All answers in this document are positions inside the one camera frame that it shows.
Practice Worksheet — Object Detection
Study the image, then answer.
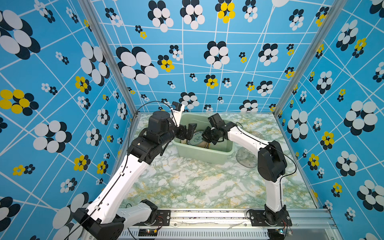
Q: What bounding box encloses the beige bamboo print plate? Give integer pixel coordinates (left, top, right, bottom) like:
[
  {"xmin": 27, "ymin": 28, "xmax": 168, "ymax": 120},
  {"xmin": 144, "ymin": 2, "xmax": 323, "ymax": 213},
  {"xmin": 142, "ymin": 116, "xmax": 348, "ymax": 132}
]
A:
[{"xmin": 193, "ymin": 141, "xmax": 210, "ymax": 149}]

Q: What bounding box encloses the blue patterned plate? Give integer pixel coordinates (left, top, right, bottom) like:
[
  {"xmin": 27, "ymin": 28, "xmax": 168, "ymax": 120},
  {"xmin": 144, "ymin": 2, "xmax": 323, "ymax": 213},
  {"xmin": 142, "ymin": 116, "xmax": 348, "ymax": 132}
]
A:
[{"xmin": 187, "ymin": 131, "xmax": 203, "ymax": 146}]

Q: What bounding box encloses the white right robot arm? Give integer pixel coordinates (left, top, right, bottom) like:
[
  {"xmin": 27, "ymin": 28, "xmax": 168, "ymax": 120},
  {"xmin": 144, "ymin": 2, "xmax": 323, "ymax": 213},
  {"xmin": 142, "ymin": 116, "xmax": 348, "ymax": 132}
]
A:
[{"xmin": 202, "ymin": 123, "xmax": 292, "ymax": 226}]

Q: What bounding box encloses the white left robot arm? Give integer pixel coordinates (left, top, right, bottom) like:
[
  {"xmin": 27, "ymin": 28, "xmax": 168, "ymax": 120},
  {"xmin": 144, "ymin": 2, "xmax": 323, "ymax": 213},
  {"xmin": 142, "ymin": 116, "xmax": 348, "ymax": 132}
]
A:
[{"xmin": 74, "ymin": 123, "xmax": 197, "ymax": 240}]

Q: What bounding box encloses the mint green plastic bin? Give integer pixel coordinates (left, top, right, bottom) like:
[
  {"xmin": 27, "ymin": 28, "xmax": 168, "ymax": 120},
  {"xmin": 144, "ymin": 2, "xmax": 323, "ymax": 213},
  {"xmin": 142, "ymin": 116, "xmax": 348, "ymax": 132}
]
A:
[{"xmin": 172, "ymin": 113, "xmax": 235, "ymax": 165}]

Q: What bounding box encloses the grey clear glass plate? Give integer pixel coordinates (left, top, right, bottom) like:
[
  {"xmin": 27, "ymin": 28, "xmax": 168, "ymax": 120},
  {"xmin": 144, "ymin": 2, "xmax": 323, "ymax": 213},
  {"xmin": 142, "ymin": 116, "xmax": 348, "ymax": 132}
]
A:
[{"xmin": 236, "ymin": 147, "xmax": 258, "ymax": 169}]

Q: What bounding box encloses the brownish clear glass plate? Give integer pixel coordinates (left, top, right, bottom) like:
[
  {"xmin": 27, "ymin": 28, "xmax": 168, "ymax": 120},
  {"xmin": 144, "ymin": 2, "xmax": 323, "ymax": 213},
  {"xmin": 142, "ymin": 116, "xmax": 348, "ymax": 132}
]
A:
[{"xmin": 250, "ymin": 131, "xmax": 265, "ymax": 140}]

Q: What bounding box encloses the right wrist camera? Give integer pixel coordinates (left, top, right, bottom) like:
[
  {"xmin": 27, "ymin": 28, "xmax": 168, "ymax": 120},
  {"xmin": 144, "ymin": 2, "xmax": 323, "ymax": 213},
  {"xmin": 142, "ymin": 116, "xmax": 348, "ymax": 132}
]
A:
[{"xmin": 208, "ymin": 113, "xmax": 227, "ymax": 130}]

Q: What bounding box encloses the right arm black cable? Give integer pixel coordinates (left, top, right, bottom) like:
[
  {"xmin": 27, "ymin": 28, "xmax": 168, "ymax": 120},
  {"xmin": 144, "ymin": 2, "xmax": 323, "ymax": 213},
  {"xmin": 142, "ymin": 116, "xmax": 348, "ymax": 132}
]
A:
[{"xmin": 235, "ymin": 121, "xmax": 298, "ymax": 211}]

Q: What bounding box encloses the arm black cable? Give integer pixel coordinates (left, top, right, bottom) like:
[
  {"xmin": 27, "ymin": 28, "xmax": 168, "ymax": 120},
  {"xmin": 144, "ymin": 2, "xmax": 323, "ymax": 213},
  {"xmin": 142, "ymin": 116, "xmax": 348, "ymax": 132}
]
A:
[
  {"xmin": 70, "ymin": 100, "xmax": 181, "ymax": 240},
  {"xmin": 235, "ymin": 121, "xmax": 298, "ymax": 211}
]

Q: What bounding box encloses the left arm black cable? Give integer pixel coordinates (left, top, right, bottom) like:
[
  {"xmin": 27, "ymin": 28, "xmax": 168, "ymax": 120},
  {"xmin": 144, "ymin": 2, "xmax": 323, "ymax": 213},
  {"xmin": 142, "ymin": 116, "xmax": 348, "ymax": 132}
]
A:
[{"xmin": 70, "ymin": 100, "xmax": 181, "ymax": 240}]

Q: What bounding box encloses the aluminium corner post left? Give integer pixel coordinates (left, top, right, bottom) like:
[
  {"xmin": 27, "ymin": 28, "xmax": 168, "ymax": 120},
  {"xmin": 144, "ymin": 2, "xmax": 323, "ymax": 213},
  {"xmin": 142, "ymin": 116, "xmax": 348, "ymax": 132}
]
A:
[{"xmin": 79, "ymin": 0, "xmax": 137, "ymax": 115}]

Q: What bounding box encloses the aluminium corner post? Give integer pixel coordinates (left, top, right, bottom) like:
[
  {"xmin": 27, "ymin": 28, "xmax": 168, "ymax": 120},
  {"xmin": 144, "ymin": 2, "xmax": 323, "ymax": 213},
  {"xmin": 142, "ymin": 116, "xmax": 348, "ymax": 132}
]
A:
[
  {"xmin": 274, "ymin": 0, "xmax": 347, "ymax": 118},
  {"xmin": 79, "ymin": 0, "xmax": 137, "ymax": 115}
]

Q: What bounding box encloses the aluminium corner post right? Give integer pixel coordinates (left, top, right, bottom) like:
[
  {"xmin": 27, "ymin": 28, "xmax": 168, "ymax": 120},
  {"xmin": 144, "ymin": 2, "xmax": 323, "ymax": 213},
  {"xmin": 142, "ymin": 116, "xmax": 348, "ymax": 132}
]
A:
[{"xmin": 274, "ymin": 0, "xmax": 347, "ymax": 118}]

